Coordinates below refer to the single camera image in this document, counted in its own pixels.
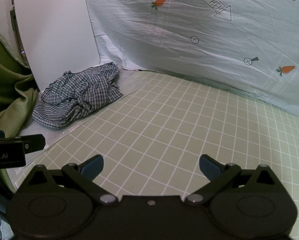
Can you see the green grid bed sheet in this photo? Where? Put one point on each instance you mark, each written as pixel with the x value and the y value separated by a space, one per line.
pixel 177 130

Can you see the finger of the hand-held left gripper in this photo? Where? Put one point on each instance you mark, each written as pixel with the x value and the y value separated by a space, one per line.
pixel 35 142

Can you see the white board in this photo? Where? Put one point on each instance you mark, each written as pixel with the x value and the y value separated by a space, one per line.
pixel 57 35

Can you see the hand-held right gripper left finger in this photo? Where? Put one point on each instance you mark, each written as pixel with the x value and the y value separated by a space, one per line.
pixel 93 166

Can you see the blue checked shirt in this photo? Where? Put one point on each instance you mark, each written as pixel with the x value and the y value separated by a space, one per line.
pixel 79 97

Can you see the green curtain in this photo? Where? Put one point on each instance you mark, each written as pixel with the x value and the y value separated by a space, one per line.
pixel 4 80

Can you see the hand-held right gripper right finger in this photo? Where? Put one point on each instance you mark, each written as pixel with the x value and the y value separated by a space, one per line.
pixel 210 167

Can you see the carrot print quilt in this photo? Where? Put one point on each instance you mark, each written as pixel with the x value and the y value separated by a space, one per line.
pixel 189 42

